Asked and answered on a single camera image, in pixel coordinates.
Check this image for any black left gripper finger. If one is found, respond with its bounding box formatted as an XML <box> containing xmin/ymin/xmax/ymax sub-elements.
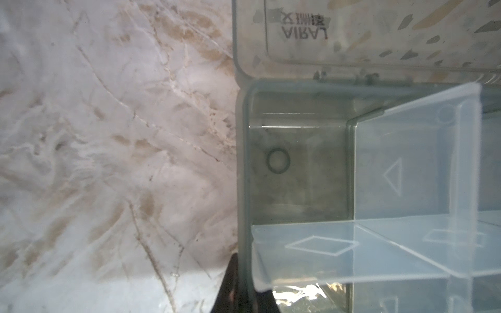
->
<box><xmin>211</xmin><ymin>253</ymin><xmax>280</xmax><ymax>313</ymax></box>

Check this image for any clear plastic organizer box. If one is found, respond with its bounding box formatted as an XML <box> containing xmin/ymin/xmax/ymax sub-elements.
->
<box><xmin>232</xmin><ymin>1</ymin><xmax>500</xmax><ymax>312</ymax></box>

